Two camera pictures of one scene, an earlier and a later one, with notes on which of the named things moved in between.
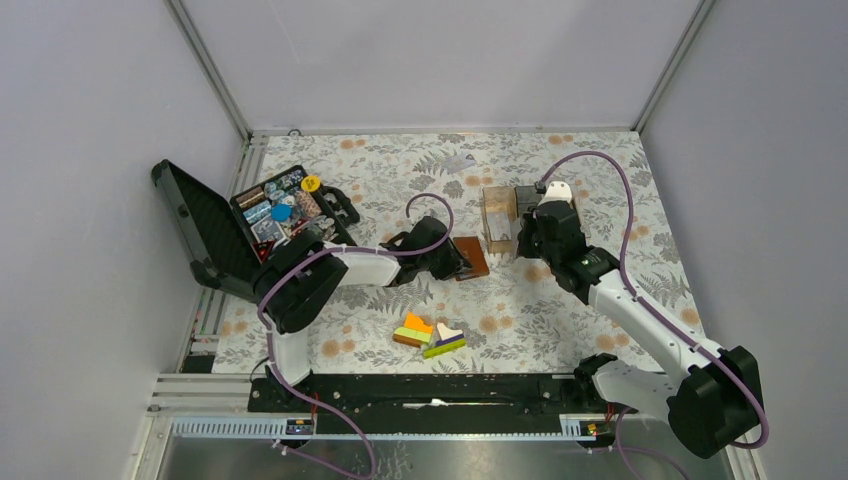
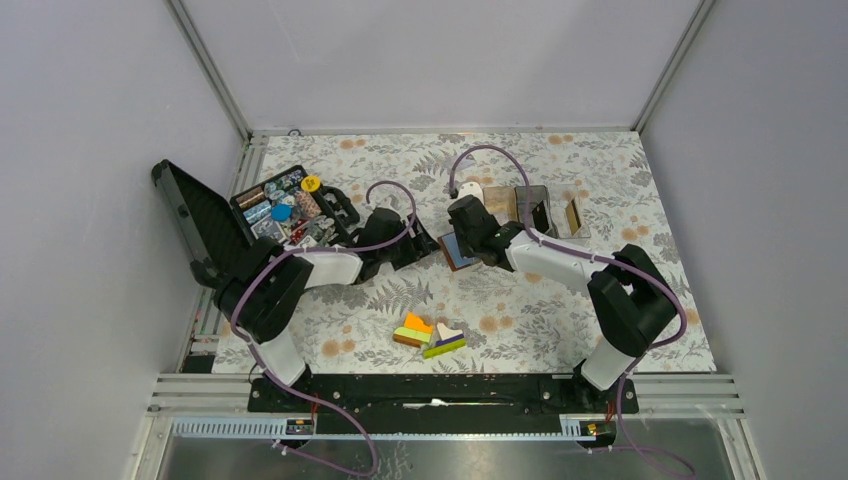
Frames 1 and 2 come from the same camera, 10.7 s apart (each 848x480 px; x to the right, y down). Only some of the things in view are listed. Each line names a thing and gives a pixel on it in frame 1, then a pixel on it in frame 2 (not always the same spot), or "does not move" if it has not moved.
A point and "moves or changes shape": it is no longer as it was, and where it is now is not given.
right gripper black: x=524 y=248 to x=465 y=250
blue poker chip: x=281 y=212 does not move
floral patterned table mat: x=514 y=321 does not move
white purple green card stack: x=450 y=340 does not move
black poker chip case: x=229 y=237 does not move
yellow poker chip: x=310 y=183 does not move
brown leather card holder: x=472 y=249 moves or changes shape
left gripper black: x=455 y=262 to x=417 y=247
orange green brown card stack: x=414 y=333 does not move
